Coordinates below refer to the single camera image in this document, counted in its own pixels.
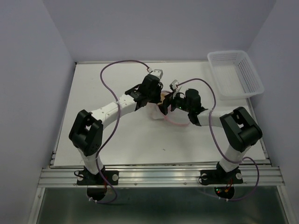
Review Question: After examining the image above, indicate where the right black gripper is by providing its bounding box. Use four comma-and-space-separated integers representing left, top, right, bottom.
154, 90, 191, 116

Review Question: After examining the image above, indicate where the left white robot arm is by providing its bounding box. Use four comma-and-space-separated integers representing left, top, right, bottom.
69, 70, 163, 184

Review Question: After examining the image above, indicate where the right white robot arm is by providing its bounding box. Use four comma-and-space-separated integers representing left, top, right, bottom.
158, 89, 263, 182

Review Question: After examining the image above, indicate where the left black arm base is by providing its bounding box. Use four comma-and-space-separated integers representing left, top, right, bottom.
74, 168, 119, 204

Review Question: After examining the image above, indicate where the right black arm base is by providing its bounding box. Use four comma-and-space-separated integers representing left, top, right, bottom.
198, 162, 243, 200

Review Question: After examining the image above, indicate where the white plastic basket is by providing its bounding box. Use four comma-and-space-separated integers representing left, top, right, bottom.
207, 50, 264, 100

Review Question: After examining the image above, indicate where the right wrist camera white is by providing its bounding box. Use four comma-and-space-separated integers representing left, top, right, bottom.
169, 79, 181, 93

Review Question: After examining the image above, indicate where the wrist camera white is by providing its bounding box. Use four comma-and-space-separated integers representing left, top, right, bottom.
169, 79, 181, 93
147, 68, 163, 80

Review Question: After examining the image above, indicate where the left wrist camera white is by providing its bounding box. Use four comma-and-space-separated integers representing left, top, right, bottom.
147, 68, 163, 80

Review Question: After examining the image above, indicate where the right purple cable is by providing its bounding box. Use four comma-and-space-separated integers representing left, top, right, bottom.
176, 78, 259, 202

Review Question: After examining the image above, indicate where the purple cable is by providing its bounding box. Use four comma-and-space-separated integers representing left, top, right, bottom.
90, 59, 152, 205
176, 78, 259, 202

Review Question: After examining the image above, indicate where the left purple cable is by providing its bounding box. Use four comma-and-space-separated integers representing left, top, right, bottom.
90, 59, 152, 205

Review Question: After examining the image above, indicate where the aluminium mounting rail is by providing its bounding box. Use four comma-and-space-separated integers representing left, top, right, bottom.
38, 164, 285, 188

